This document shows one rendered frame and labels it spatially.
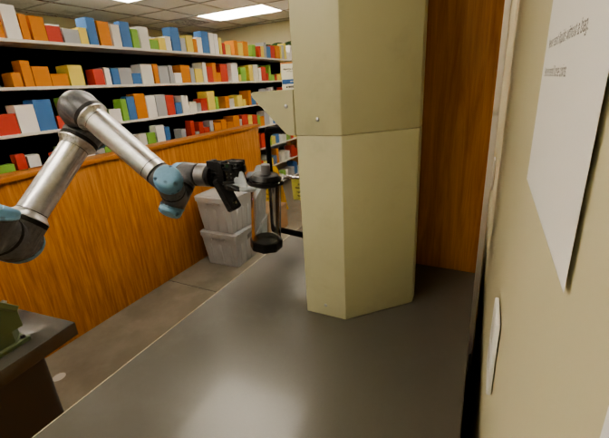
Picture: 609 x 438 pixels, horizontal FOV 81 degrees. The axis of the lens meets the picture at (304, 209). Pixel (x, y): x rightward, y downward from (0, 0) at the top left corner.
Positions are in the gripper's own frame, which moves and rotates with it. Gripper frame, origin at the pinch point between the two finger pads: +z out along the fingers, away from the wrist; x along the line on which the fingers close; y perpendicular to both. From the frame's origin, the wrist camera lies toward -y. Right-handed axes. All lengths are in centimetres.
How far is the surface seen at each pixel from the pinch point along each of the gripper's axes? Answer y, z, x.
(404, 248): -12.9, 42.6, -1.8
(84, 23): 83, -229, 116
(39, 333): -30, -42, -49
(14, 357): -30, -38, -57
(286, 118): 21.1, 17.2, -14.0
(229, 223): -81, -133, 141
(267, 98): 25.6, 12.5, -14.0
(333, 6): 42, 29, -14
